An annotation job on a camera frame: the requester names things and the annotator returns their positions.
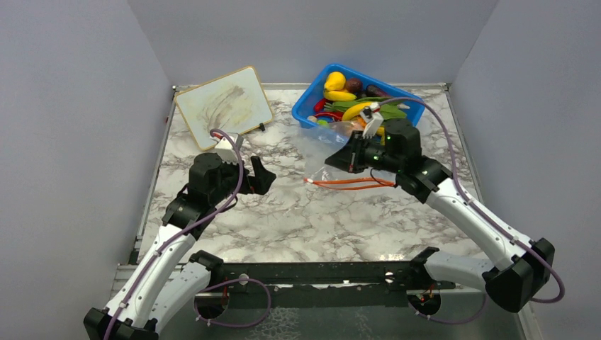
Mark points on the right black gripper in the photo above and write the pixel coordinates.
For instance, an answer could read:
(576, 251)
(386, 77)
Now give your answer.
(349, 158)

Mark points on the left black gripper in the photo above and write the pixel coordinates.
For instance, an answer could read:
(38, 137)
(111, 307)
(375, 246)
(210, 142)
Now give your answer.
(262, 179)

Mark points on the dark purple passion fruit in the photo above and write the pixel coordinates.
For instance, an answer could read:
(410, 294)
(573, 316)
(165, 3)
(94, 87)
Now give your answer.
(353, 85)

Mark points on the orange toy pineapple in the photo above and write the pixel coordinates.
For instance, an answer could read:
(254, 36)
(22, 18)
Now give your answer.
(359, 123)

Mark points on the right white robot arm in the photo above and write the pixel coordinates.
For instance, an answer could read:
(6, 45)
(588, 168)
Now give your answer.
(517, 266)

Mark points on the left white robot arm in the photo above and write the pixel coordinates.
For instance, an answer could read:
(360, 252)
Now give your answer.
(152, 296)

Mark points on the yellow toy banana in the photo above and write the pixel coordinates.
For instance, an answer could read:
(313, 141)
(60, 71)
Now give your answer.
(339, 96)
(355, 110)

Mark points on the green leafy vegetable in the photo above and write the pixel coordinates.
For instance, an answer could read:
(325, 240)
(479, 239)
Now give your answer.
(388, 110)

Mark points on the red toy chili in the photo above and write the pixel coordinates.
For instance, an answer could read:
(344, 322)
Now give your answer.
(322, 110)

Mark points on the blue plastic bin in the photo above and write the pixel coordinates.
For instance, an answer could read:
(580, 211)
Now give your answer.
(304, 107)

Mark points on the white drawing board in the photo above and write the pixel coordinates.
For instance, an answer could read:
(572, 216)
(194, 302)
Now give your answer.
(235, 102)

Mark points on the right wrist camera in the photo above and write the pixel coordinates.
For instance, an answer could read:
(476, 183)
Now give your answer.
(373, 119)

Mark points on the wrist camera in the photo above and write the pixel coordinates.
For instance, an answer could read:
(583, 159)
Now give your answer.
(373, 119)
(227, 151)

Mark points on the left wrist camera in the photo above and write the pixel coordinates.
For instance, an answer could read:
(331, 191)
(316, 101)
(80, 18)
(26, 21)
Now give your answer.
(227, 151)

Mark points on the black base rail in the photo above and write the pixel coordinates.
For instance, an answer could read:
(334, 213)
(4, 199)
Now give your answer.
(318, 284)

